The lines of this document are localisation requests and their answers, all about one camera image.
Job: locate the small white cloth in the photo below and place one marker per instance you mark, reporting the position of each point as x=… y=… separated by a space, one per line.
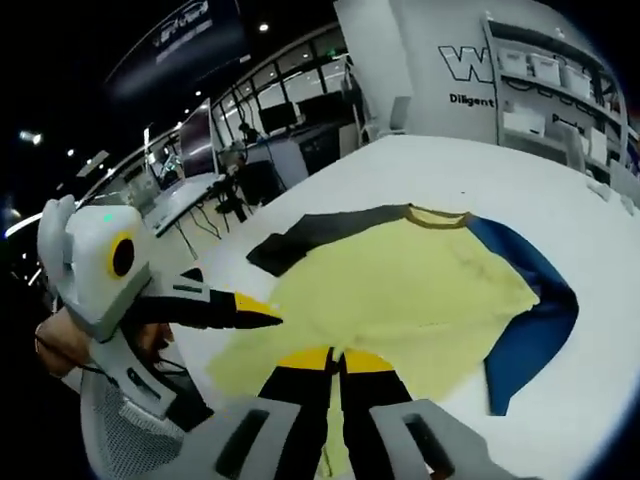
x=598 y=190
x=627 y=205

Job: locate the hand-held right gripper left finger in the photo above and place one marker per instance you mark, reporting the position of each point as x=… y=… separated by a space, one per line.
x=300 y=395

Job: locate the white cardboard box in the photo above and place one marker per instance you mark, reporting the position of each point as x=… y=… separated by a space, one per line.
x=597 y=143
x=523 y=124

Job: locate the black hanging sign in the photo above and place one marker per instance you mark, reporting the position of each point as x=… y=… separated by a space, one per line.
x=190 y=40

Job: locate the large upright display screen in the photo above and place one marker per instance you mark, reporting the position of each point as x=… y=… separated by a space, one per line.
x=197 y=142

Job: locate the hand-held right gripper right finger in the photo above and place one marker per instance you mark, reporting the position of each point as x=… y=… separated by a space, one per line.
x=370 y=395

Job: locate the yellow blue grey garment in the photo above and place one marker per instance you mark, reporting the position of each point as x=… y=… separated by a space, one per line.
x=400 y=280

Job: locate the person's left hand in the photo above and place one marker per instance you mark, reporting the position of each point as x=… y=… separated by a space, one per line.
x=62 y=345

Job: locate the white metal rack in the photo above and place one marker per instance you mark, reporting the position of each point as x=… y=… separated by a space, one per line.
x=350 y=87

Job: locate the black computer monitor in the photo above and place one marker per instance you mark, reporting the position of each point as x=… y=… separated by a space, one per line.
x=278 y=117
x=321 y=107

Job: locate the grey mesh office chair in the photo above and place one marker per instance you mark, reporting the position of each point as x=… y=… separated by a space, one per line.
x=125 y=440

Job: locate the grey metal shelf unit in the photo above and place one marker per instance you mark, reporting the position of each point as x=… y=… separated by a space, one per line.
x=492 y=90

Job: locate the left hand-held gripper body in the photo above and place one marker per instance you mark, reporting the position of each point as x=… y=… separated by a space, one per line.
x=90 y=250

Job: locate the white storage bin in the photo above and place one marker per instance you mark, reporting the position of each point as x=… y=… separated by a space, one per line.
x=575 y=82
x=545 y=67
x=514 y=62

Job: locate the light grey chair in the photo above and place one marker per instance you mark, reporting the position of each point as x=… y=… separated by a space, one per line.
x=400 y=115

